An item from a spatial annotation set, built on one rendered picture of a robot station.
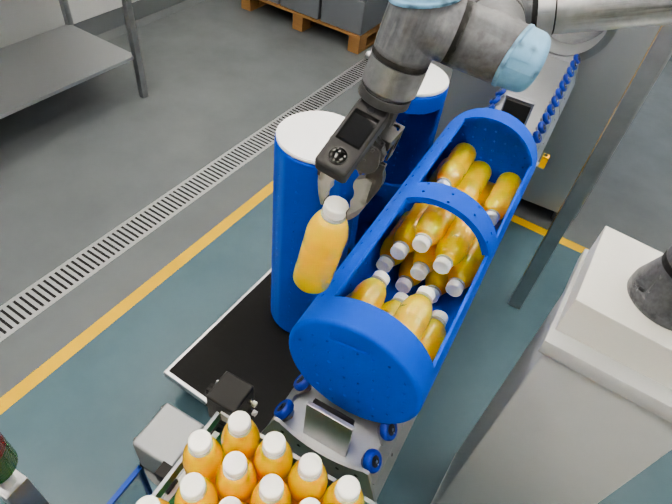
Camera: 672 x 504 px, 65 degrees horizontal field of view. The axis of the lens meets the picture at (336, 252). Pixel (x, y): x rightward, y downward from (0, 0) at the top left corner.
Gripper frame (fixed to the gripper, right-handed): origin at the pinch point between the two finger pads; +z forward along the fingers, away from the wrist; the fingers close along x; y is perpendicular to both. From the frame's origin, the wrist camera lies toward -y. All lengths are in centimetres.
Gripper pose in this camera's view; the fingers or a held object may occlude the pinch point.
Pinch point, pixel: (335, 207)
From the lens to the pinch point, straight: 81.5
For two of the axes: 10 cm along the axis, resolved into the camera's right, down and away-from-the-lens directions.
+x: -8.5, -5.1, 1.3
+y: 4.3, -5.5, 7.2
